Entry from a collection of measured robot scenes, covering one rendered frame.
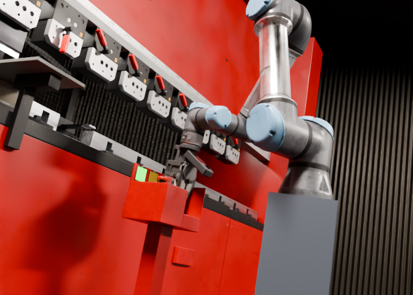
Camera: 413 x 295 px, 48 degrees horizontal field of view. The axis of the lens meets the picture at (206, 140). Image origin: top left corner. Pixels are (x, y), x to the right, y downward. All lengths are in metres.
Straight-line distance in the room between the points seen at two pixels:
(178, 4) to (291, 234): 1.40
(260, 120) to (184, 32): 1.17
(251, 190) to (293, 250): 2.10
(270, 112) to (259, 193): 2.10
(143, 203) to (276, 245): 0.46
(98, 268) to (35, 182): 0.42
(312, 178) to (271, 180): 2.00
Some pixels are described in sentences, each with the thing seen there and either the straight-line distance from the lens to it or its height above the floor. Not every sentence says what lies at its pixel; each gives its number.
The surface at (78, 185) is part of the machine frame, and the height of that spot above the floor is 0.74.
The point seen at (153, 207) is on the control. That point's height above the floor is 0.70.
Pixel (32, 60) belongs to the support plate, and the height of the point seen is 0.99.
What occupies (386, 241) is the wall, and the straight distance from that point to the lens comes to 4.85.
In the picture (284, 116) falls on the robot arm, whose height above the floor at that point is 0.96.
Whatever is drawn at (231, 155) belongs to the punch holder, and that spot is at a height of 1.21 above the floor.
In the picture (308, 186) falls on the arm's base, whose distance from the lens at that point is 1.27.
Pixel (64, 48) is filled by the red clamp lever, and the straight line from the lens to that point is 1.65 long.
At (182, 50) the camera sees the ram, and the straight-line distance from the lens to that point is 2.30.
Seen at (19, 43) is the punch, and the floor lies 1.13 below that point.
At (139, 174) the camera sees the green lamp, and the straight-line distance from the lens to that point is 1.56.
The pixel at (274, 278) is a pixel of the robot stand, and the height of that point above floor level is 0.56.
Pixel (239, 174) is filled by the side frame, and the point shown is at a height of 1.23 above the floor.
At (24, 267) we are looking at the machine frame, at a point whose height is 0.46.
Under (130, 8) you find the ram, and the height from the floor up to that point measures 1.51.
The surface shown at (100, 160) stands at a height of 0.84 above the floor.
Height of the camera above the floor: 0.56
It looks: 15 degrees up
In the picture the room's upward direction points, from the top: 10 degrees clockwise
